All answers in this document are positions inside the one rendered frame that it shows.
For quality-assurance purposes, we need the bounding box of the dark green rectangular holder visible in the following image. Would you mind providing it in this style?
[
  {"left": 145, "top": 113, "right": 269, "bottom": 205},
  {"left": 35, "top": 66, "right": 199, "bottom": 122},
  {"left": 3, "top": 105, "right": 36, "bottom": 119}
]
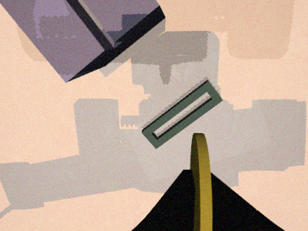
[{"left": 141, "top": 80, "right": 223, "bottom": 149}]

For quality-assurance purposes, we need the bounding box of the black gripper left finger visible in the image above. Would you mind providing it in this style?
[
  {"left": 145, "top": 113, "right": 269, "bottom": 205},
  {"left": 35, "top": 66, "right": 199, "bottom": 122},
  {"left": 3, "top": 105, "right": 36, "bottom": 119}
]
[{"left": 132, "top": 170, "right": 195, "bottom": 231}]

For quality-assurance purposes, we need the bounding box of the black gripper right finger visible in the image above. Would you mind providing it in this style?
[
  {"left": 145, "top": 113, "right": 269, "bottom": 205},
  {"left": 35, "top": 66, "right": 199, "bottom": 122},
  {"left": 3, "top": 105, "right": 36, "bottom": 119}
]
[{"left": 211, "top": 173, "right": 285, "bottom": 231}]

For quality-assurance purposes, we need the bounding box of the gold coin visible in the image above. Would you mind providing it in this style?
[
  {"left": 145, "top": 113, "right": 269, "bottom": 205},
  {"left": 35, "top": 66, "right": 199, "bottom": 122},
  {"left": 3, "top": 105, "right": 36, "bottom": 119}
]
[{"left": 190, "top": 133, "right": 212, "bottom": 231}]

